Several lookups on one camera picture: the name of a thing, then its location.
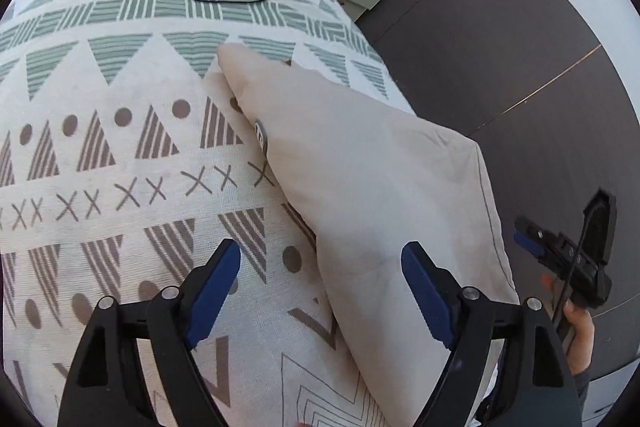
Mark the beige jacket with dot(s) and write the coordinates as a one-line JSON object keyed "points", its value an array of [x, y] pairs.
{"points": [[375, 187]]}

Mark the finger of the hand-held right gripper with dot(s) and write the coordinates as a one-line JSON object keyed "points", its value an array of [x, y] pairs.
{"points": [[530, 244]]}

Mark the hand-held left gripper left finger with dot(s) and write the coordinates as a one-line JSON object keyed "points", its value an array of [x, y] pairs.
{"points": [[212, 292]]}

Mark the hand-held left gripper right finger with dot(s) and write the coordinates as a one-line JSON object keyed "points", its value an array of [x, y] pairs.
{"points": [[427, 297]]}

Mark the person's right hand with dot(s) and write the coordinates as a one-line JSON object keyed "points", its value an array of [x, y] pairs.
{"points": [[580, 337]]}

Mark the patterned white blanket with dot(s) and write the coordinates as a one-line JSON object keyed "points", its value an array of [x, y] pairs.
{"points": [[125, 157]]}

